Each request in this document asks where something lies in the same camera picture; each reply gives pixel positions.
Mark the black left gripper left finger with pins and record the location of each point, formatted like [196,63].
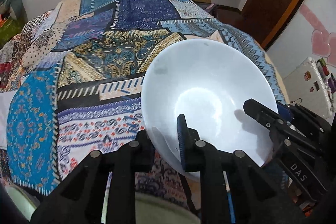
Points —
[100,181]

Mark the white sliding wardrobe door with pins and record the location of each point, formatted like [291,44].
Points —
[310,33]

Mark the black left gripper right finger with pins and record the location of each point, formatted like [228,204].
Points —
[234,189]

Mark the mint green plate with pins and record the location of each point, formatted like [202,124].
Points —
[165,196]

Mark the white flat plate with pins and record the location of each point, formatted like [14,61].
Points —
[25,202]

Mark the white spotted bowl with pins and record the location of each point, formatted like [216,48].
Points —
[207,82]

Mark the patchwork patterned bedspread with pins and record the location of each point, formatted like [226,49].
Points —
[72,79]

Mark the green storage box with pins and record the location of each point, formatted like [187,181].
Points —
[9,29]

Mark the white stickered suitcase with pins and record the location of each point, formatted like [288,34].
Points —
[306,86]

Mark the right hand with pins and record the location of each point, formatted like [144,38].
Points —
[277,174]

